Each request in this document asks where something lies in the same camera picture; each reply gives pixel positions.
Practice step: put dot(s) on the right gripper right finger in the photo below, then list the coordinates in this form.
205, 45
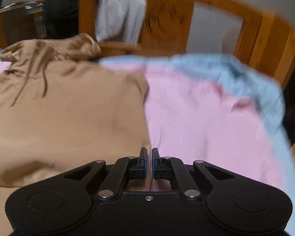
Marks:
161, 167

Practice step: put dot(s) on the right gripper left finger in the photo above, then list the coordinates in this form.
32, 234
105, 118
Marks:
137, 166

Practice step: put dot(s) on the tan hooded jacket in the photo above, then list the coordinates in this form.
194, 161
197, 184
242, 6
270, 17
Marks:
60, 110

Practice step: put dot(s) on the black clothes pile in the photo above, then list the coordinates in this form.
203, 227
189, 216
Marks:
60, 18

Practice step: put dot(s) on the pink duvet cover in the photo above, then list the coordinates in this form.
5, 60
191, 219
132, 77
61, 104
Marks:
196, 120

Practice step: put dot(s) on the light blue bed sheet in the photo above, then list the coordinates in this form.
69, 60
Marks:
236, 80

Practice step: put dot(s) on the white grey towel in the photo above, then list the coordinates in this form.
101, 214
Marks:
119, 20

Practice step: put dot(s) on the wooden bed headboard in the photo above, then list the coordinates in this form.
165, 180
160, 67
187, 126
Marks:
266, 41

